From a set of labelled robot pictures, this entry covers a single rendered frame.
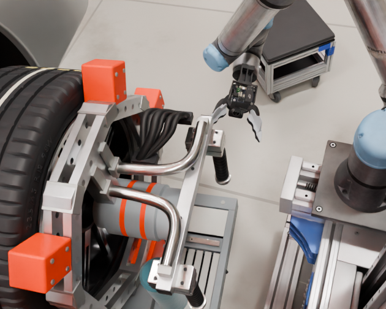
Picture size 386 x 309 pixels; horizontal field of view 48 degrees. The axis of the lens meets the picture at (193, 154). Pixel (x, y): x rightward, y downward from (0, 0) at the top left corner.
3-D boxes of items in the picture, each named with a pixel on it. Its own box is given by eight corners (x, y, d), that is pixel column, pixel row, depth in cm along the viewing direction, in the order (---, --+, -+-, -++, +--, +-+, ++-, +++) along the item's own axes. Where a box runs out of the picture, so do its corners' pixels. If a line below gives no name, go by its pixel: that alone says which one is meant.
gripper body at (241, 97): (228, 98, 116) (235, 60, 120) (223, 112, 124) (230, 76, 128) (255, 104, 116) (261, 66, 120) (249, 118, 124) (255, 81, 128)
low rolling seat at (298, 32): (236, 56, 248) (232, 7, 219) (293, 34, 251) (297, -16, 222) (268, 108, 224) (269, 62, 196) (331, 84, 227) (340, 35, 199)
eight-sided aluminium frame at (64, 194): (154, 167, 146) (105, 48, 100) (173, 169, 144) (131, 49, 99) (103, 336, 119) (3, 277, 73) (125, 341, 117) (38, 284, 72)
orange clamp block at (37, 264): (36, 231, 84) (6, 251, 75) (73, 237, 82) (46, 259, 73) (37, 264, 85) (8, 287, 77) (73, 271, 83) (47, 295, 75)
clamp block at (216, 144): (191, 137, 111) (188, 125, 106) (225, 141, 109) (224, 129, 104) (187, 154, 108) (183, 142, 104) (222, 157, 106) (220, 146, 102)
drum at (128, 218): (119, 192, 119) (103, 165, 107) (193, 202, 114) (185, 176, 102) (103, 240, 112) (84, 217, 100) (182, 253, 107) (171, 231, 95)
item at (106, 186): (109, 187, 97) (93, 162, 88) (192, 198, 93) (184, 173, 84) (82, 262, 88) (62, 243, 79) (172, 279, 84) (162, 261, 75)
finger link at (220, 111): (201, 116, 115) (225, 95, 118) (198, 124, 121) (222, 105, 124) (209, 124, 115) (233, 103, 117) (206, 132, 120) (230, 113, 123)
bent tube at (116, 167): (133, 116, 107) (122, 88, 98) (209, 124, 103) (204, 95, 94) (111, 178, 98) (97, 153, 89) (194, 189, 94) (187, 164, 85)
